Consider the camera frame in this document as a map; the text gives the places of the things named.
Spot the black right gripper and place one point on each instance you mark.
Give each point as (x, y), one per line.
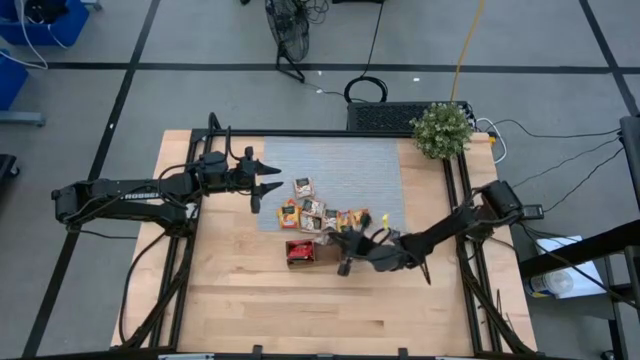
(361, 247)

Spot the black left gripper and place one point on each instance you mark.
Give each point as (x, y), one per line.
(237, 177)

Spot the wooden tea organizer box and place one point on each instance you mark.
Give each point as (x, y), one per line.
(325, 257)

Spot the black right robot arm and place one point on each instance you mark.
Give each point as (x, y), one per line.
(450, 225)

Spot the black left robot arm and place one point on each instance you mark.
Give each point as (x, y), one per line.
(125, 196)

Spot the grey woven placemat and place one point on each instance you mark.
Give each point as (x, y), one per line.
(350, 165)

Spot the black perforated computer case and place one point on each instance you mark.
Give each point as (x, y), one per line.
(380, 116)

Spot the green potted plant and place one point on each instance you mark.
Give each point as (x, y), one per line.
(442, 131)

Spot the black floor fan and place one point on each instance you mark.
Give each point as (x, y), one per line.
(287, 25)

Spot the white labelled can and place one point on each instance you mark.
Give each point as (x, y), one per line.
(547, 285)

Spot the white paper sheet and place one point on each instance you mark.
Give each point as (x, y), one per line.
(580, 280)

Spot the large blue bin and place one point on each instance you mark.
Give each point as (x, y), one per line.
(70, 30)

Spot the grey metal base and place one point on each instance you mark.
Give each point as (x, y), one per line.
(22, 118)

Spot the black wheeled object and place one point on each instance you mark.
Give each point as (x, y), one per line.
(7, 167)

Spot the black metal table frame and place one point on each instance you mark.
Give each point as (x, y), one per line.
(300, 133)

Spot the black shelf frame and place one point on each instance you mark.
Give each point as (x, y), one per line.
(575, 252)

